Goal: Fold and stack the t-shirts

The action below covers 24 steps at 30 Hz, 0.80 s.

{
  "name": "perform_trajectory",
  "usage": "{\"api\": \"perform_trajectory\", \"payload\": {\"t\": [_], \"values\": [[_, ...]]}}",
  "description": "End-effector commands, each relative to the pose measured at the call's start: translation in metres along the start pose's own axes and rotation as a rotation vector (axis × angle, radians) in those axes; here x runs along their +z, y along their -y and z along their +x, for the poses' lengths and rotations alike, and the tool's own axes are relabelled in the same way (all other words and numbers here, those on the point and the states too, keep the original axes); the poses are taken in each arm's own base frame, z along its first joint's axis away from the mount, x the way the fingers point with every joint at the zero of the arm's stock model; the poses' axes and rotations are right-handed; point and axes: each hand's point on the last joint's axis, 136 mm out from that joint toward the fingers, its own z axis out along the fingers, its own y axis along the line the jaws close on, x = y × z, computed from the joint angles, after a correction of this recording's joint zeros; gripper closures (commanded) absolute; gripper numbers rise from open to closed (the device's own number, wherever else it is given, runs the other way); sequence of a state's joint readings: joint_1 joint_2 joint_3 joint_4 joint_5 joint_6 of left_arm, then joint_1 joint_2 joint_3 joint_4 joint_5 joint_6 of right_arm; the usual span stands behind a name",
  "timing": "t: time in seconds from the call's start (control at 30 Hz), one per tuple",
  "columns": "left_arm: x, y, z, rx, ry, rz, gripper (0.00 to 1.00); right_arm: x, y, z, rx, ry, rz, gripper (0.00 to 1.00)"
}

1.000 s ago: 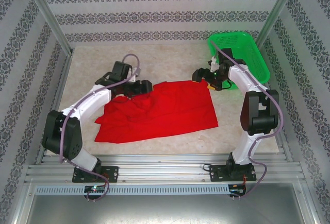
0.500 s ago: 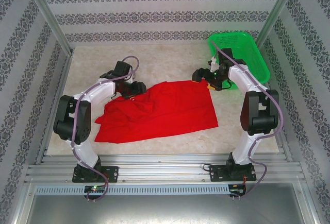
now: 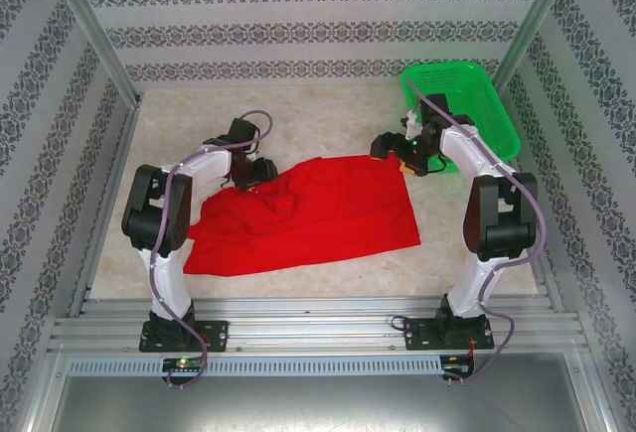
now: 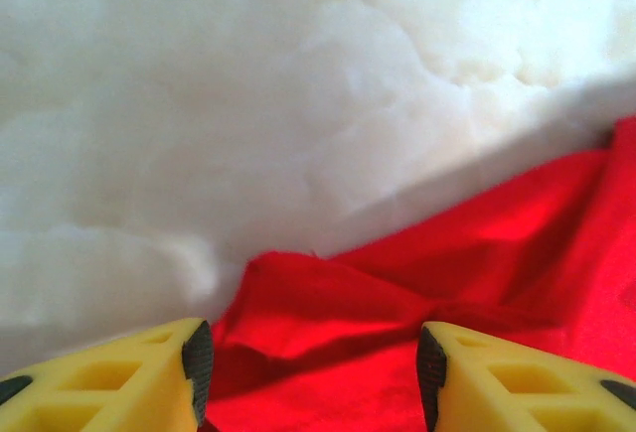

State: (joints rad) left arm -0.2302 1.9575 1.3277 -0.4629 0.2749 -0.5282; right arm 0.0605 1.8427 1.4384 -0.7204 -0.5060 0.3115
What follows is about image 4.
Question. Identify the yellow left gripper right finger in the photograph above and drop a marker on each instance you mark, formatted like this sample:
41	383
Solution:
522	392

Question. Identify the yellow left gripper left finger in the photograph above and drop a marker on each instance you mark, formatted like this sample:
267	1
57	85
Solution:
99	392

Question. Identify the red t-shirt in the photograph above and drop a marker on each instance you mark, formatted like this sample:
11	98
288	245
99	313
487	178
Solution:
447	263

